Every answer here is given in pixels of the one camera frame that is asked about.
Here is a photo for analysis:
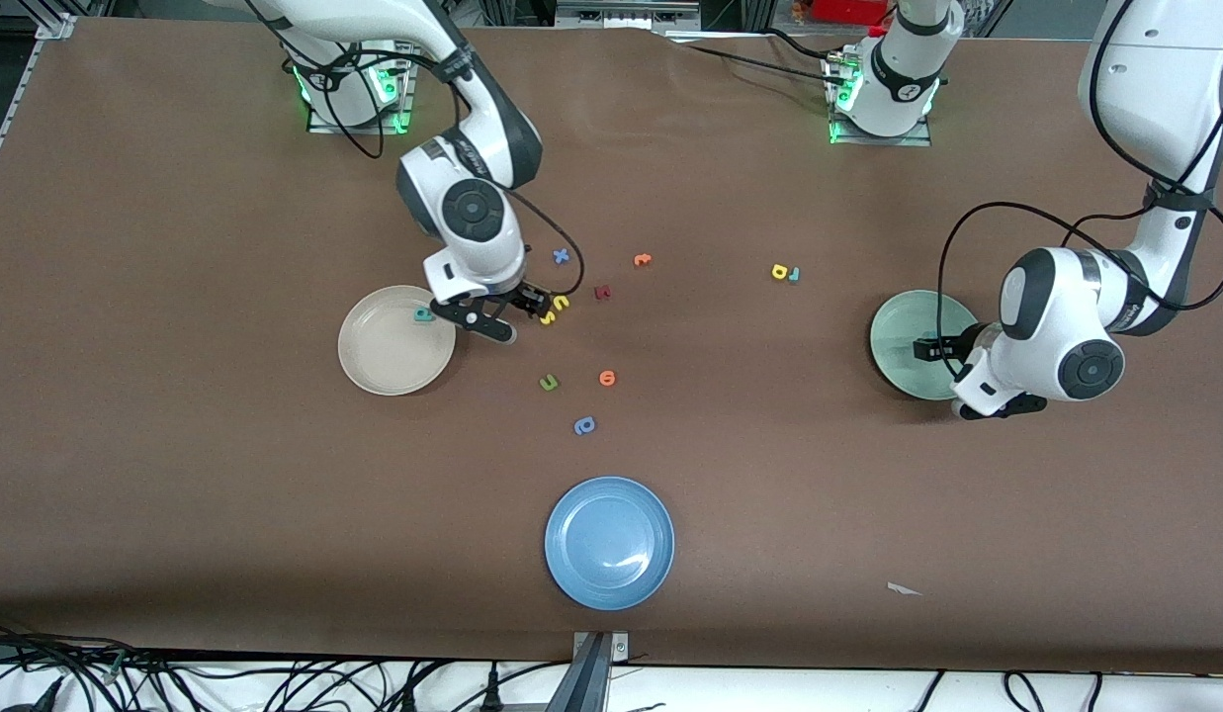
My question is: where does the green round plate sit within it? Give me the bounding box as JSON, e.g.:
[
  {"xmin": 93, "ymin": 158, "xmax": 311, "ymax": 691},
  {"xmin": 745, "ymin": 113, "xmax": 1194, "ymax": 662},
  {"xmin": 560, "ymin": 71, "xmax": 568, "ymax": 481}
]
[{"xmin": 869, "ymin": 289, "xmax": 980, "ymax": 401}]

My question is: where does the beige round plate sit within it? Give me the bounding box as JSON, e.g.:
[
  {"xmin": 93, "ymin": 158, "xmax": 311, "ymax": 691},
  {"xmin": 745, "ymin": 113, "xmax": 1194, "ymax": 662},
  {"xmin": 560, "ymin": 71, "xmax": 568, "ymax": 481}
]
[{"xmin": 337, "ymin": 285, "xmax": 457, "ymax": 398}]

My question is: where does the blue round plate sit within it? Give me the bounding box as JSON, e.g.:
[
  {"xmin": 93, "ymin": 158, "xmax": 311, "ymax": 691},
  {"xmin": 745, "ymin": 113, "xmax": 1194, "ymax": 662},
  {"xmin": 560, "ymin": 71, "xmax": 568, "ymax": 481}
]
[{"xmin": 544, "ymin": 476, "xmax": 675, "ymax": 611}]

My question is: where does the grey metal box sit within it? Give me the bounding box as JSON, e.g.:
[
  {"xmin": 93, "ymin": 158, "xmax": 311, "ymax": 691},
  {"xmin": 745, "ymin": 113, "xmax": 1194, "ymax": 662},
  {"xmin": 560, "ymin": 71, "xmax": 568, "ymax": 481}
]
[{"xmin": 555, "ymin": 0, "xmax": 703, "ymax": 31}]

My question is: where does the red box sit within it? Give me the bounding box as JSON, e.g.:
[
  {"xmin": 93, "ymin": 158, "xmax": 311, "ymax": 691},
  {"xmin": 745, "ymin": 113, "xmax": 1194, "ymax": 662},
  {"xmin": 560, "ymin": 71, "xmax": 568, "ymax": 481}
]
[{"xmin": 809, "ymin": 0, "xmax": 894, "ymax": 26}]

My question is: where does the brown table cover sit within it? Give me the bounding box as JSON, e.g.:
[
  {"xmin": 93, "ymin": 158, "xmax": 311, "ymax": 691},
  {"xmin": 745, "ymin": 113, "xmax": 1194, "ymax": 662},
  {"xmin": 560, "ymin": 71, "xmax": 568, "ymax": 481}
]
[{"xmin": 0, "ymin": 18, "xmax": 1223, "ymax": 675}]

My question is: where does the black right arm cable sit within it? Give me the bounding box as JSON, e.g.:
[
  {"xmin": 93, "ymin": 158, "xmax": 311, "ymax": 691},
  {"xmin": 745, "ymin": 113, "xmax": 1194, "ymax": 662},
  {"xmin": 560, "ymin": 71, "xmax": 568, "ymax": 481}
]
[{"xmin": 245, "ymin": 0, "xmax": 584, "ymax": 303}]

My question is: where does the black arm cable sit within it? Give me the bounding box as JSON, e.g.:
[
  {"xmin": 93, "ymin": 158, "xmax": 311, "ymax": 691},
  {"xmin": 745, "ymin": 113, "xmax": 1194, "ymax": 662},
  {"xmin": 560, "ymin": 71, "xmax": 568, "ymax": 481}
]
[
  {"xmin": 245, "ymin": 0, "xmax": 584, "ymax": 303},
  {"xmin": 935, "ymin": 0, "xmax": 1223, "ymax": 382}
]

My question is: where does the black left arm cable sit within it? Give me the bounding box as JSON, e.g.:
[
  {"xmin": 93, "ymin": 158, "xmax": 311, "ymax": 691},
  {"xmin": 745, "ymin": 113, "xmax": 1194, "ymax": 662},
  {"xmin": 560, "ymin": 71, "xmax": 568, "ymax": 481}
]
[{"xmin": 935, "ymin": 0, "xmax": 1223, "ymax": 382}]

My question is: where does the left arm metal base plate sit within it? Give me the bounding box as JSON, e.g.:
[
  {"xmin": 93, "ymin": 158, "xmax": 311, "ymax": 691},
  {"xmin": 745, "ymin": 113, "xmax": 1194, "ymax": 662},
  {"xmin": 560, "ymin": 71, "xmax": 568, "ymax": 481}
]
[{"xmin": 827, "ymin": 49, "xmax": 933, "ymax": 147}]

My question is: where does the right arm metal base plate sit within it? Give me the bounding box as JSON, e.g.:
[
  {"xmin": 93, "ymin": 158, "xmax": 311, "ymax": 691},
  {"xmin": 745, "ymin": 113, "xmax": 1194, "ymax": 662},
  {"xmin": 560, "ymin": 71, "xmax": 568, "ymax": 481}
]
[{"xmin": 306, "ymin": 40, "xmax": 417, "ymax": 135}]

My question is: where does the black base power cable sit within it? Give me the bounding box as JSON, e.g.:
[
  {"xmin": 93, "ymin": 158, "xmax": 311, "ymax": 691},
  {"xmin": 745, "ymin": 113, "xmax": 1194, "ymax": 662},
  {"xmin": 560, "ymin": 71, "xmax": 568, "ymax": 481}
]
[{"xmin": 660, "ymin": 28, "xmax": 849, "ymax": 86}]

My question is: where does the aluminium profile bracket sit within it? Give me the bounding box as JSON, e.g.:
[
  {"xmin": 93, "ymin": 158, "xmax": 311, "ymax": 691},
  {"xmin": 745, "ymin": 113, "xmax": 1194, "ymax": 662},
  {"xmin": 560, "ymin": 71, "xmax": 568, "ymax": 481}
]
[{"xmin": 547, "ymin": 631, "xmax": 630, "ymax": 712}]

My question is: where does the aluminium frame profile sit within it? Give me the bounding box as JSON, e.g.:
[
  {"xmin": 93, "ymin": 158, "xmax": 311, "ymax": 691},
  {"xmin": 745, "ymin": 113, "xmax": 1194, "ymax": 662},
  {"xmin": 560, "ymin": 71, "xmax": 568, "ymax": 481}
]
[{"xmin": 0, "ymin": 0, "xmax": 78, "ymax": 189}]

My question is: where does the thick black cable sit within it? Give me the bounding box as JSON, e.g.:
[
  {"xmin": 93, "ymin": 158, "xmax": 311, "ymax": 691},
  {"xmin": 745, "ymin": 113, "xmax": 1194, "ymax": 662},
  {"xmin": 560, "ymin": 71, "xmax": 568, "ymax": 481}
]
[{"xmin": 0, "ymin": 621, "xmax": 142, "ymax": 712}]

